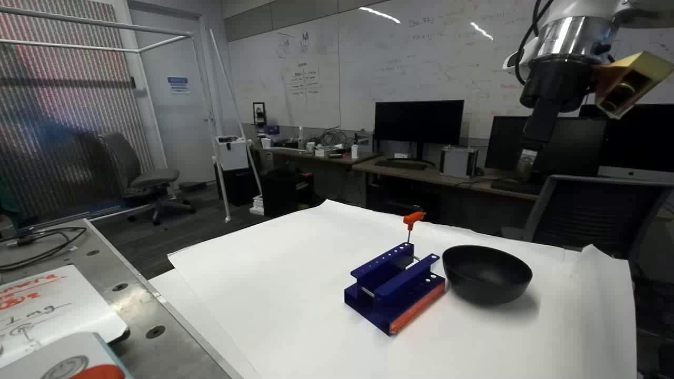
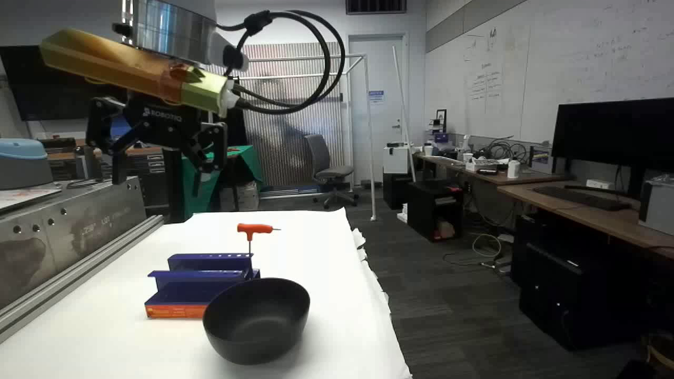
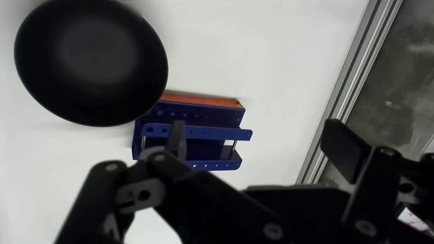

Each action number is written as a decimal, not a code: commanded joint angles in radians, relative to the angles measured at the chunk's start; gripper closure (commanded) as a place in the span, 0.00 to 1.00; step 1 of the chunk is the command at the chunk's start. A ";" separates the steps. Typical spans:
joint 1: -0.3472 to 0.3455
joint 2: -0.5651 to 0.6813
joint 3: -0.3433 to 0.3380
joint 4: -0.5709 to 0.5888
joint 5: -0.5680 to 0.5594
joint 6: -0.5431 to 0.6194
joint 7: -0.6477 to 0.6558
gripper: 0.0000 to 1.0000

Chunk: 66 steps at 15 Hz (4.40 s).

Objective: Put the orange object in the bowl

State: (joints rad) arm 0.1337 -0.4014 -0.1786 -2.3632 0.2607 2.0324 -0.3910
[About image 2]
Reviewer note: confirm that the wooden desk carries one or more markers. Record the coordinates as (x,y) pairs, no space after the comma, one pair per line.
(529,189)

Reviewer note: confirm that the grey metal rail base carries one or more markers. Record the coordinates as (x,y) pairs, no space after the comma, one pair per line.
(53,236)

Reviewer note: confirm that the white table cloth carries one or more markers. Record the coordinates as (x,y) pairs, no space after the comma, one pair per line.
(141,317)

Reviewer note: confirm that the black bowl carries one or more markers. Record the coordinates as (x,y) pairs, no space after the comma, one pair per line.
(258,320)

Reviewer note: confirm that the blue grey machine cover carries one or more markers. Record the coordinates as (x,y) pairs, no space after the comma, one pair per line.
(25,162)

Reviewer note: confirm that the grey office chair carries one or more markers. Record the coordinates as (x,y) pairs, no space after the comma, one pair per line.
(331,179)

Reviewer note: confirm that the white box on desk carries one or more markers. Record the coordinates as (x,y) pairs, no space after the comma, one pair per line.
(659,206)

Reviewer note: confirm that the green cart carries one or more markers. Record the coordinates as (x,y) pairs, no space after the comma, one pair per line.
(204,192)

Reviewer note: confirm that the black cabinet under desk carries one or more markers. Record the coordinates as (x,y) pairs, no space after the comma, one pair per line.
(578,285)

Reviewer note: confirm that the blue and orange tool holder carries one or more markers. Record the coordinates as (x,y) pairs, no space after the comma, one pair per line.
(193,281)

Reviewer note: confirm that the black keyboard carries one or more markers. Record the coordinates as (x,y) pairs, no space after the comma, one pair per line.
(583,198)

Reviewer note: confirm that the black computer tower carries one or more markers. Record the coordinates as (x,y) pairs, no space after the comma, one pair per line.
(438,210)

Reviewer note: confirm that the orange handled T hex key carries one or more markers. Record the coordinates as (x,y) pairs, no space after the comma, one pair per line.
(252,230)

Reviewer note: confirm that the white door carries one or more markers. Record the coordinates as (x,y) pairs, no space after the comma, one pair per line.
(385,65)

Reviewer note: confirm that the black computer monitor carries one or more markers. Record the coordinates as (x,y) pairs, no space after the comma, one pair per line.
(628,134)

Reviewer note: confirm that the white pipe frame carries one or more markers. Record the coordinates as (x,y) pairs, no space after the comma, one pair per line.
(359,130)

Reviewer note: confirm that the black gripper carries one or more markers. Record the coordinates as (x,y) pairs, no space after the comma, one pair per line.
(115,125)

